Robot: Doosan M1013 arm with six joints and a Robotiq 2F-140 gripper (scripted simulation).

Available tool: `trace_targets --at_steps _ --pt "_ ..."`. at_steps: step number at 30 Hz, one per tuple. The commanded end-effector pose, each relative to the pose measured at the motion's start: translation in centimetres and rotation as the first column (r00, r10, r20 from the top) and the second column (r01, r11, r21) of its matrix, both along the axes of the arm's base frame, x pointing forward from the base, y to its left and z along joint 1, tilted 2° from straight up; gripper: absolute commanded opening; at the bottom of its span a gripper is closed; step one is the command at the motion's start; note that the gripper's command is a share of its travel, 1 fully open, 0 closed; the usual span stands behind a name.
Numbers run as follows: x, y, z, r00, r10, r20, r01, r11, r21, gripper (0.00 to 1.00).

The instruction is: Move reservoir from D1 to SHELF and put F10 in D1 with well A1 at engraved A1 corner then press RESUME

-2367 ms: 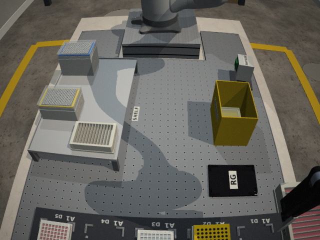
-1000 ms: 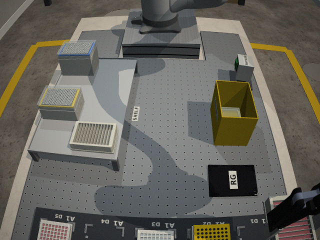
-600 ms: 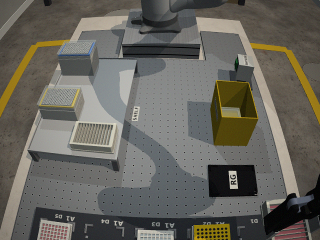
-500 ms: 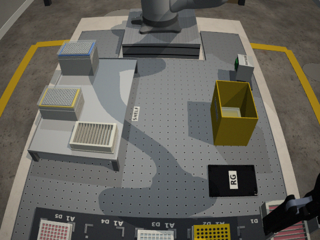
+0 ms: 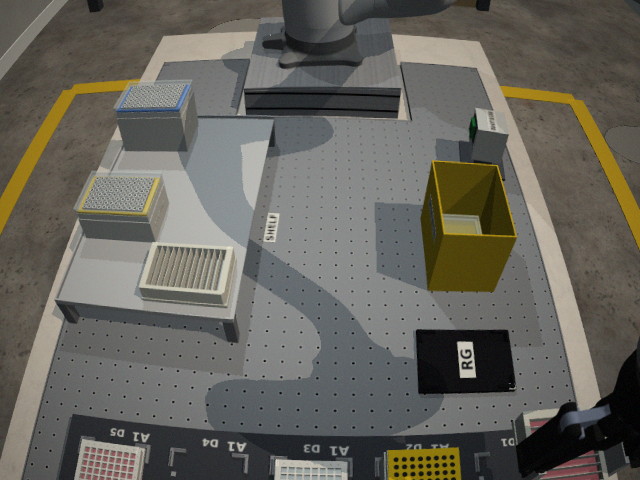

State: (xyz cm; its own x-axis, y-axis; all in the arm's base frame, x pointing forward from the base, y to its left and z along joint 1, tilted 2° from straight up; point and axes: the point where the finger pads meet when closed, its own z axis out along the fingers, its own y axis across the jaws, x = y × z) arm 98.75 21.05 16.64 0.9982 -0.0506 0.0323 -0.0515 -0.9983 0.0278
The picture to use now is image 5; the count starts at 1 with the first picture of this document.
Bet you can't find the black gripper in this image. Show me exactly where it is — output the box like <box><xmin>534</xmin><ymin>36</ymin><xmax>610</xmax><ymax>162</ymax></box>
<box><xmin>511</xmin><ymin>349</ymin><xmax>640</xmax><ymax>480</ymax></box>

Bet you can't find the black flat rectangular pad with rg label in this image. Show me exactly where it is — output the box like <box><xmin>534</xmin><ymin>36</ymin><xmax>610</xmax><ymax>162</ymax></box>
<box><xmin>416</xmin><ymin>329</ymin><xmax>516</xmax><ymax>394</ymax></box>

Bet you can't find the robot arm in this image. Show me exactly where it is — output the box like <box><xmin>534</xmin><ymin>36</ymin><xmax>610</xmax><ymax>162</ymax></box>
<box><xmin>262</xmin><ymin>0</ymin><xmax>457</xmax><ymax>69</ymax></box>

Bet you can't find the beige well plate with pink wells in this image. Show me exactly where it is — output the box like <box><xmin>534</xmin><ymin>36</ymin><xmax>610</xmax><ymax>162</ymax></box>
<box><xmin>74</xmin><ymin>439</ymin><xmax>146</xmax><ymax>480</ymax></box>

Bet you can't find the yellow tip rack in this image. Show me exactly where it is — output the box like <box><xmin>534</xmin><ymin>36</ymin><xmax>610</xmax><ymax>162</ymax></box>
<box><xmin>380</xmin><ymin>447</ymin><xmax>461</xmax><ymax>480</ymax></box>

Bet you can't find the white trough reservoir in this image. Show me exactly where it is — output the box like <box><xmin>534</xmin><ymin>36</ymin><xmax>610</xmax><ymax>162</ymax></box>
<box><xmin>139</xmin><ymin>242</ymin><xmax>237</xmax><ymax>308</ymax></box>

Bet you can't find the yellow open-top box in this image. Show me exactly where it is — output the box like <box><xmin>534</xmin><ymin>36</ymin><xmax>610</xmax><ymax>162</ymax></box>
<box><xmin>420</xmin><ymin>160</ymin><xmax>517</xmax><ymax>292</ymax></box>

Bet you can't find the grey flat table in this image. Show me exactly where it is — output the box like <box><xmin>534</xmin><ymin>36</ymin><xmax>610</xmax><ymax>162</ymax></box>
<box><xmin>54</xmin><ymin>115</ymin><xmax>276</xmax><ymax>343</ymax></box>

